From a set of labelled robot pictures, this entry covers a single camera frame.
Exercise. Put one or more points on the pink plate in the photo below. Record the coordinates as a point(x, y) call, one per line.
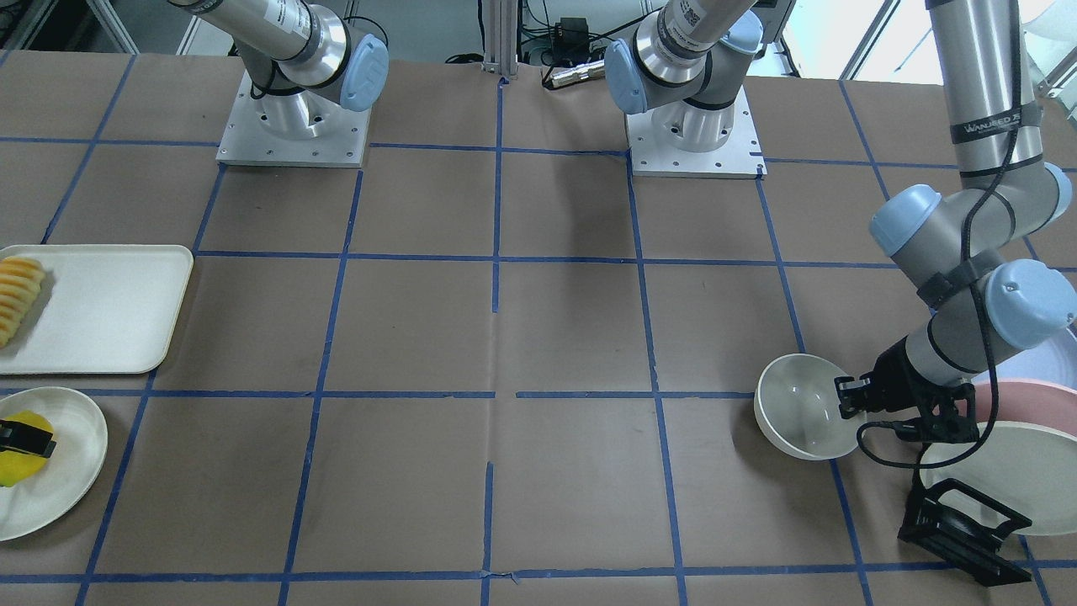
point(1036, 401)

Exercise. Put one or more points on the yellow lemon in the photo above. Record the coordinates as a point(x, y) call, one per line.
point(16, 467)

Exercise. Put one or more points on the black dish rack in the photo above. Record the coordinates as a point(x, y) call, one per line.
point(957, 537)

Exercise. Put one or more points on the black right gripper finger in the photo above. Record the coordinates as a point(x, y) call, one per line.
point(25, 439)

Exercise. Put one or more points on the cream plate in rack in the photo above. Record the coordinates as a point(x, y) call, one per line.
point(1027, 467)

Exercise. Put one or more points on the aluminium frame post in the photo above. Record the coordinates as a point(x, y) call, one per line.
point(500, 32)

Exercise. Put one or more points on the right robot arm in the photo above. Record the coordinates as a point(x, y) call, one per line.
point(312, 49)

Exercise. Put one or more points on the blue plate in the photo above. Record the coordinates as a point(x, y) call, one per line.
point(1053, 361)

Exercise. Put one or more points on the cream round plate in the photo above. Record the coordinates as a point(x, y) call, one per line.
point(82, 440)

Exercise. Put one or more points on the white bowl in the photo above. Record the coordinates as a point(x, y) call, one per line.
point(796, 406)

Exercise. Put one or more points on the cream rectangular tray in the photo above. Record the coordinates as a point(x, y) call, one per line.
point(104, 309)

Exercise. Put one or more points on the sliced yellow fruit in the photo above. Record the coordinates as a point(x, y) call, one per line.
point(21, 285)

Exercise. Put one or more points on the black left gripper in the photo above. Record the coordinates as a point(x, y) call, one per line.
point(897, 374)

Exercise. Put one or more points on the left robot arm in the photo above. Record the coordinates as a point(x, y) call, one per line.
point(985, 309)

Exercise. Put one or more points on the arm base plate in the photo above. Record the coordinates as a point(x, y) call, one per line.
point(682, 141)
point(301, 130)

